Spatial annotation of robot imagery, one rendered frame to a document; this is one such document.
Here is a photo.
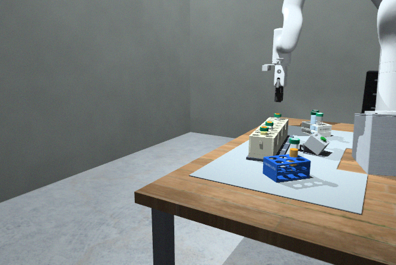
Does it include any green-capped tube with orange cap dot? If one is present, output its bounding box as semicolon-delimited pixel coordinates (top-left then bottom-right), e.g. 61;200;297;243
265;121;274;130
274;113;282;121

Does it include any white bucket adapter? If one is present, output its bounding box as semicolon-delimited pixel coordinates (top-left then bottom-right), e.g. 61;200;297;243
266;118;289;139
261;121;286;145
256;126;282;152

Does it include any grey table surface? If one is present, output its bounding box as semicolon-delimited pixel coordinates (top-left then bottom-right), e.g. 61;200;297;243
189;130;368;215

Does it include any green-capped tube with orange label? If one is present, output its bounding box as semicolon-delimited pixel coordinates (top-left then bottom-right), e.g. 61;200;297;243
260;127;269;135

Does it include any blue tube rack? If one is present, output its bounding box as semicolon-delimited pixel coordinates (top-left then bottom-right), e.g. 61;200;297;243
263;154;310;182

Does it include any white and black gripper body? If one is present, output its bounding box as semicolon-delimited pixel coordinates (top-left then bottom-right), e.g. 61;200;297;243
274;65;289;88

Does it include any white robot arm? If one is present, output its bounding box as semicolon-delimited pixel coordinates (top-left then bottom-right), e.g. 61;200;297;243
262;0;396;115

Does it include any cream bucket adapter with holes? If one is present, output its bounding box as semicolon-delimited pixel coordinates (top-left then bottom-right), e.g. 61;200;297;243
248;131;278;159

